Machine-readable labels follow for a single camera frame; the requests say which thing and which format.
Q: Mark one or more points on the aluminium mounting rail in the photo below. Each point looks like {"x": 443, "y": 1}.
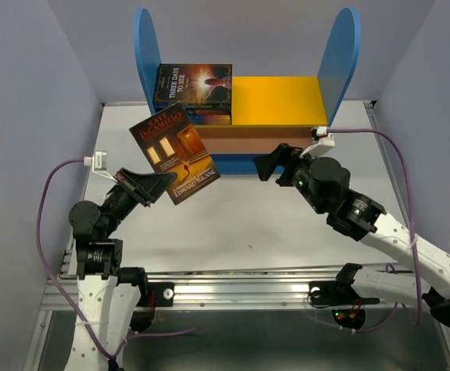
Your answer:
{"x": 244, "y": 290}

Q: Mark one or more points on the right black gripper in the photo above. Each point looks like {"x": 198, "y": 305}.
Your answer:
{"x": 283, "y": 154}

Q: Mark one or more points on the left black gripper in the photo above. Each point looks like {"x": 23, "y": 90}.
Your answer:
{"x": 144, "y": 186}

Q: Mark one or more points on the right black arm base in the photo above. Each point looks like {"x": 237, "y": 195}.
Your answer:
{"x": 338, "y": 293}

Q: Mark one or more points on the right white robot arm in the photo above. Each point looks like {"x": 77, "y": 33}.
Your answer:
{"x": 364, "y": 220}

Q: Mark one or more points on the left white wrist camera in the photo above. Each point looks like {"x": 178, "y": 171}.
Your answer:
{"x": 97, "y": 163}

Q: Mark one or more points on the Jane Eyre book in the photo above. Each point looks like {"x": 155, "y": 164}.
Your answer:
{"x": 211, "y": 121}

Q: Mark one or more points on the Animal Farm book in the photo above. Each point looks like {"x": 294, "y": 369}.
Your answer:
{"x": 208, "y": 107}

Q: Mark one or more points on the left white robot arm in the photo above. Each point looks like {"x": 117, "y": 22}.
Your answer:
{"x": 107, "y": 293}

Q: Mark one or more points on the A Tale of Two Cities book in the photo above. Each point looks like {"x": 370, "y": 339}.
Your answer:
{"x": 209, "y": 116}

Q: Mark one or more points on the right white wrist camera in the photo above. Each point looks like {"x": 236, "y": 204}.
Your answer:
{"x": 322, "y": 142}

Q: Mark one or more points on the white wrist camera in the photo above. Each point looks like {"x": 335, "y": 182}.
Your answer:
{"x": 322, "y": 142}
{"x": 97, "y": 163}

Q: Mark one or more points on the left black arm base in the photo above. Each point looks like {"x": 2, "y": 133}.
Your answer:
{"x": 153, "y": 295}

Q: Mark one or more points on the Three Days to See book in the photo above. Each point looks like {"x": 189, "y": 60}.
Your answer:
{"x": 193, "y": 84}

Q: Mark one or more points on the brown book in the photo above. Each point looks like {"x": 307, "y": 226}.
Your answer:
{"x": 170, "y": 142}

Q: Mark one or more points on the Little Women book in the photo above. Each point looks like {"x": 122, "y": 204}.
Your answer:
{"x": 207, "y": 113}

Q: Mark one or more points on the blue yellow wooden bookshelf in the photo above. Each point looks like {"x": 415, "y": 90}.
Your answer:
{"x": 284, "y": 106}

